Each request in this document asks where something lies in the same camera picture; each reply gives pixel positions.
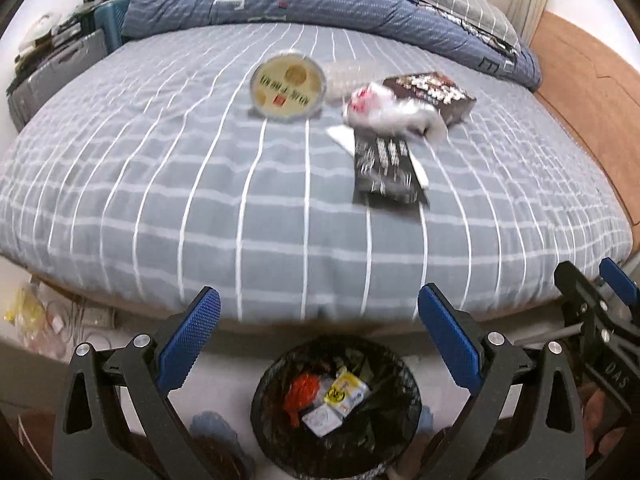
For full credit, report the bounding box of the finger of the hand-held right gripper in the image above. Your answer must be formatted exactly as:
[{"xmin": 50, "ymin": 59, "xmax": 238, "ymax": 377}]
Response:
[
  {"xmin": 554, "ymin": 261, "xmax": 615, "ymax": 342},
  {"xmin": 599, "ymin": 257, "xmax": 640, "ymax": 321}
]

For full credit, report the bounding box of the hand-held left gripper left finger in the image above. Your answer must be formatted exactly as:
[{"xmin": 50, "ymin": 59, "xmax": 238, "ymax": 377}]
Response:
[{"xmin": 52, "ymin": 286, "xmax": 226, "ymax": 480}]

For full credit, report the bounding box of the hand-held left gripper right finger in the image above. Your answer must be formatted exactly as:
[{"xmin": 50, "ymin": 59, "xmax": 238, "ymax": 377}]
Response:
[{"xmin": 417, "ymin": 282, "xmax": 587, "ymax": 480}]

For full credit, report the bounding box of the trash bin with black liner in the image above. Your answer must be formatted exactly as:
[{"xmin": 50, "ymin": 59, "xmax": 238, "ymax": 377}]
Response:
[{"xmin": 250, "ymin": 335, "xmax": 425, "ymax": 480}]

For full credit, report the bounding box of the yellow snack packet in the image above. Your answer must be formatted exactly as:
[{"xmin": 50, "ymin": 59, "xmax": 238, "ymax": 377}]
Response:
[{"xmin": 322, "ymin": 367, "xmax": 371, "ymax": 411}]

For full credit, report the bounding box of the small white box with tag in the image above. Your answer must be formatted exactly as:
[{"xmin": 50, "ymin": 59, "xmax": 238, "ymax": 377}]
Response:
[{"xmin": 302, "ymin": 402, "xmax": 343, "ymax": 436}]

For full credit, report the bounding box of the black printed packet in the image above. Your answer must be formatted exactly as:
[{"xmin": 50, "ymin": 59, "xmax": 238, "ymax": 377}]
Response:
[{"xmin": 351, "ymin": 127, "xmax": 431, "ymax": 211}]

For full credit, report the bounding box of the brown cardboard box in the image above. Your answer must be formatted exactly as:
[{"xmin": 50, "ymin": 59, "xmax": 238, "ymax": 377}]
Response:
[{"xmin": 382, "ymin": 71, "xmax": 477, "ymax": 126}]

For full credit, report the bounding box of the clear plastic bag red print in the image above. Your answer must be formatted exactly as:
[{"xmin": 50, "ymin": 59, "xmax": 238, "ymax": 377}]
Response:
[{"xmin": 341, "ymin": 81, "xmax": 416, "ymax": 131}]

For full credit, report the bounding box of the yellow yogurt tub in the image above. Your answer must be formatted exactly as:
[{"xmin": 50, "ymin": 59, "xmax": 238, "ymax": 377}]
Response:
[{"xmin": 248, "ymin": 52, "xmax": 327, "ymax": 121}]

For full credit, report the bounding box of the person's right hand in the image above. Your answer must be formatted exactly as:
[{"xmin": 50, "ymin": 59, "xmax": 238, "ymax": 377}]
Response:
[{"xmin": 582, "ymin": 385, "xmax": 631, "ymax": 457}]

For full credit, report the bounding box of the blue slipper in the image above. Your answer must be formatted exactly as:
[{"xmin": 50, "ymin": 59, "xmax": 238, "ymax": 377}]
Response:
[{"xmin": 189, "ymin": 410, "xmax": 253, "ymax": 480}]

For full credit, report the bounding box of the yellow plastic bag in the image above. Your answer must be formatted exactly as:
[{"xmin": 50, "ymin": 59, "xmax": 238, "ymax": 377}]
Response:
[{"xmin": 2, "ymin": 285, "xmax": 51, "ymax": 351}]

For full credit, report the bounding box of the wooden headboard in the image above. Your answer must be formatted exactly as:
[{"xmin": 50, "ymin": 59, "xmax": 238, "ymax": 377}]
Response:
[{"xmin": 527, "ymin": 10, "xmax": 640, "ymax": 226}]

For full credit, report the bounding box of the printed pillow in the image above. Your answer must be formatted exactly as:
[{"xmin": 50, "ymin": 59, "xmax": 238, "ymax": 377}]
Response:
[{"xmin": 425, "ymin": 7, "xmax": 521, "ymax": 61}]

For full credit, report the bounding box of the grey suitcase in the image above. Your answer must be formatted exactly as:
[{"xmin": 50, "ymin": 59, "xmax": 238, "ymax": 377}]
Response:
[{"xmin": 6, "ymin": 27, "xmax": 111, "ymax": 133}]

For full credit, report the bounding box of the teal suitcase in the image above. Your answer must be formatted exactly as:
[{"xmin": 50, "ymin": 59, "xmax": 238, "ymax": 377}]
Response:
[{"xmin": 82, "ymin": 0, "xmax": 133, "ymax": 53}]

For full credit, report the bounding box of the white round appliance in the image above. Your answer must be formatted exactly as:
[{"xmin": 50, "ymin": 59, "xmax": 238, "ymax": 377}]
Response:
[{"xmin": 27, "ymin": 12, "xmax": 61, "ymax": 43}]

